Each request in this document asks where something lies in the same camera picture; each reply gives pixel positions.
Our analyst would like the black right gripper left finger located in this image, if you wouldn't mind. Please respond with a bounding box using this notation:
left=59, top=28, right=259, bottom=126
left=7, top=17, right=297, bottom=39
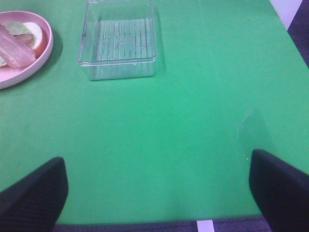
left=0, top=157, right=69, bottom=232

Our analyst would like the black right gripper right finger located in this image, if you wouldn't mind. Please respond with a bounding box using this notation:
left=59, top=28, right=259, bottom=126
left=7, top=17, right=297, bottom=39
left=249, top=149, right=309, bottom=232

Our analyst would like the bacon strip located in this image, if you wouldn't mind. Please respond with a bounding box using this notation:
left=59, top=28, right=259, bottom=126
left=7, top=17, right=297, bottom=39
left=0, top=24, right=36, bottom=68

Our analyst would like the white bread slice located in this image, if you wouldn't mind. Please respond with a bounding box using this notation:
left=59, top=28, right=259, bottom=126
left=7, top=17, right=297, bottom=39
left=6, top=22, right=46, bottom=58

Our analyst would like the green lettuce leaf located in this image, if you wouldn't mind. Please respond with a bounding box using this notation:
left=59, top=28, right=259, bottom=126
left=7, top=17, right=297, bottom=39
left=0, top=23, right=35, bottom=68

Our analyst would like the green tablecloth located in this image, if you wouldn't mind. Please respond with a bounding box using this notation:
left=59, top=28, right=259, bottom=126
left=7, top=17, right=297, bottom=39
left=0, top=0, right=309, bottom=224

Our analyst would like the pink round plate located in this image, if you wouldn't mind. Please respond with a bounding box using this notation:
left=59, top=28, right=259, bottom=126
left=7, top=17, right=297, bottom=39
left=0, top=11, right=54, bottom=89

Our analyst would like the clear right plastic container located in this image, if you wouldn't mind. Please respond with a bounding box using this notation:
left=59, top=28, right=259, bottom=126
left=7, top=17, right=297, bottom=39
left=78, top=0, right=157, bottom=81

